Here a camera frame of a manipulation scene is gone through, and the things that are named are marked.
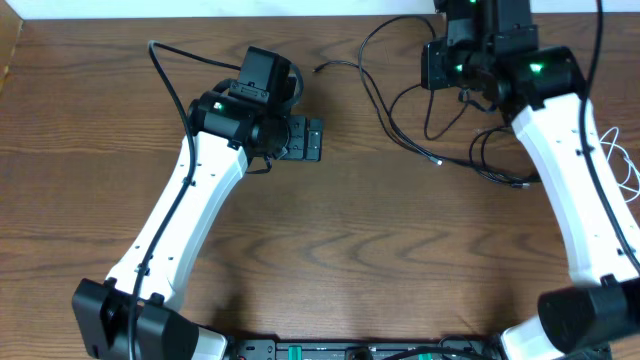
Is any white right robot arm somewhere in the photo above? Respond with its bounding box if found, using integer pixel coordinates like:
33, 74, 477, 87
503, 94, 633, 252
421, 0, 639, 359

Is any white USB cable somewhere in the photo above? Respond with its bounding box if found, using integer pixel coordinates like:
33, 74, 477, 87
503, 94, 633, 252
598, 126, 640, 204

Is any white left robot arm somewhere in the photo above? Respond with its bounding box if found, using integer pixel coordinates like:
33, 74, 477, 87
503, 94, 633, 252
72, 75, 324, 359

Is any black USB cable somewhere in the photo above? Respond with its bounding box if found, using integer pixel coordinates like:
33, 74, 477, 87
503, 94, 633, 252
312, 59, 531, 189
357, 14, 544, 185

